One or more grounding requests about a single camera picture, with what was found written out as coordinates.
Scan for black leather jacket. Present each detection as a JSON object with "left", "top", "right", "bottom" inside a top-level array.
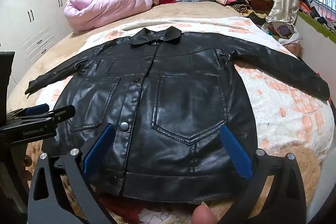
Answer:
[{"left": 27, "top": 27, "right": 330, "bottom": 202}]

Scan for clothes on window sill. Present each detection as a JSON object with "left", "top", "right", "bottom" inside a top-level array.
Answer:
[{"left": 298, "top": 0, "right": 335, "bottom": 42}]

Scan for person's left hand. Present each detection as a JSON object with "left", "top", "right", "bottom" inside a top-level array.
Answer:
[{"left": 19, "top": 155, "right": 33, "bottom": 182}]

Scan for person's right hand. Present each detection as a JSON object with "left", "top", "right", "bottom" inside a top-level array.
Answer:
[{"left": 191, "top": 202, "right": 218, "bottom": 224}]

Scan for beige plush bed cover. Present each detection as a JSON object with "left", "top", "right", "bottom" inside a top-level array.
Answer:
[{"left": 6, "top": 0, "right": 322, "bottom": 224}]

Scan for white pink bear blanket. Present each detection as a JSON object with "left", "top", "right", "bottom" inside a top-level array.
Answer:
[{"left": 34, "top": 16, "right": 336, "bottom": 224}]

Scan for white wardrobe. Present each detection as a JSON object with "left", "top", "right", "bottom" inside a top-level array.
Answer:
[{"left": 1, "top": 0, "right": 71, "bottom": 92}]

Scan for pink padded quilt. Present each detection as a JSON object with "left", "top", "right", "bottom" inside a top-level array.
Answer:
[{"left": 64, "top": 0, "right": 153, "bottom": 34}]

